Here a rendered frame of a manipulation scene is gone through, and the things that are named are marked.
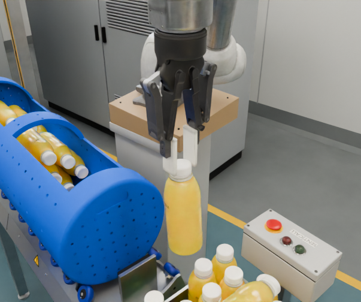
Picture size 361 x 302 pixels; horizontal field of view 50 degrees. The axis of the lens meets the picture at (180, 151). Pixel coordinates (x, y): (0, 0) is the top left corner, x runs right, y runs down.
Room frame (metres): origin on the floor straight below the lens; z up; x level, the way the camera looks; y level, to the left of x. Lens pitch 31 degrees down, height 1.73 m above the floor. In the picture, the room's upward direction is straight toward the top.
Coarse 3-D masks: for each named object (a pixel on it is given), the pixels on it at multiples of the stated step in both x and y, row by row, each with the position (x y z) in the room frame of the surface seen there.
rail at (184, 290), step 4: (184, 288) 0.62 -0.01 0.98; (180, 292) 0.61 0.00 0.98; (184, 292) 0.61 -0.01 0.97; (172, 296) 0.60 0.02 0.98; (176, 296) 0.60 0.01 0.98; (180, 296) 0.60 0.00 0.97; (184, 296) 0.61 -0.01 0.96; (168, 300) 0.59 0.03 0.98; (172, 300) 0.59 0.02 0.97; (176, 300) 0.60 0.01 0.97; (180, 300) 0.60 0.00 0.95
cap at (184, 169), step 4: (180, 160) 0.57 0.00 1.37; (184, 160) 0.57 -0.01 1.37; (180, 164) 0.56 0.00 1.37; (184, 164) 0.56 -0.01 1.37; (188, 164) 0.55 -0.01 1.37; (180, 168) 0.54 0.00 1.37; (184, 168) 0.54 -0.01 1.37; (188, 168) 0.54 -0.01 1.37; (180, 172) 0.54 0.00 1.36; (184, 172) 0.54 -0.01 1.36; (188, 172) 0.54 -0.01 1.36; (172, 176) 0.54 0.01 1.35; (176, 176) 0.54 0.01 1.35; (180, 176) 0.54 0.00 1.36; (184, 176) 0.54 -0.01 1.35; (188, 176) 0.54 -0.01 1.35
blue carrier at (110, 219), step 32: (0, 96) 1.36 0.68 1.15; (0, 128) 0.99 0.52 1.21; (64, 128) 1.18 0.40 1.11; (0, 160) 0.89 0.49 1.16; (32, 160) 0.82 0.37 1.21; (96, 160) 1.02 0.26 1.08; (32, 192) 0.74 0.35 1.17; (64, 192) 0.69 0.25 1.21; (96, 192) 0.66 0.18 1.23; (128, 192) 0.70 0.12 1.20; (32, 224) 0.70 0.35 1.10; (64, 224) 0.62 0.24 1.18; (96, 224) 0.65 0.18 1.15; (128, 224) 0.70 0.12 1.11; (160, 224) 0.76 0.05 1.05; (64, 256) 0.59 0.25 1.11; (96, 256) 0.64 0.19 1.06; (128, 256) 0.69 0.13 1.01
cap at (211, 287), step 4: (208, 284) 0.55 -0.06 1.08; (212, 284) 0.55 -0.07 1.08; (216, 284) 0.55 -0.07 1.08; (204, 288) 0.54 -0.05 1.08; (208, 288) 0.54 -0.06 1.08; (212, 288) 0.54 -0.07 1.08; (216, 288) 0.54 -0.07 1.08; (220, 288) 0.54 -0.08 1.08; (204, 292) 0.53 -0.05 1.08; (208, 292) 0.53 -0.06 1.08; (212, 292) 0.53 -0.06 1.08; (216, 292) 0.53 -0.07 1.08; (220, 292) 0.53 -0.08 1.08; (204, 296) 0.52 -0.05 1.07; (208, 296) 0.52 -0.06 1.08; (212, 296) 0.52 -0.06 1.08; (216, 296) 0.52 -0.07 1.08; (220, 296) 0.53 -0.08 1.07; (208, 300) 0.52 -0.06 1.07; (212, 300) 0.51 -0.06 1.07; (216, 300) 0.52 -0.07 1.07
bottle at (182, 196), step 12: (168, 180) 0.55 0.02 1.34; (180, 180) 0.54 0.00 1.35; (192, 180) 0.55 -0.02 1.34; (168, 192) 0.53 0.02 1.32; (180, 192) 0.53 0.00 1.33; (192, 192) 0.53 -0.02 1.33; (168, 204) 0.53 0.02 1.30; (180, 204) 0.52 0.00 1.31; (192, 204) 0.53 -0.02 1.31; (168, 216) 0.53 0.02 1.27; (180, 216) 0.52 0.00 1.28; (192, 216) 0.52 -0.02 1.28; (168, 228) 0.53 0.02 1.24; (180, 228) 0.52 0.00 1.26; (192, 228) 0.52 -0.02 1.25; (168, 240) 0.54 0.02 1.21; (180, 240) 0.52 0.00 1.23; (192, 240) 0.52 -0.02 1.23; (180, 252) 0.52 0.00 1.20; (192, 252) 0.52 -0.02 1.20
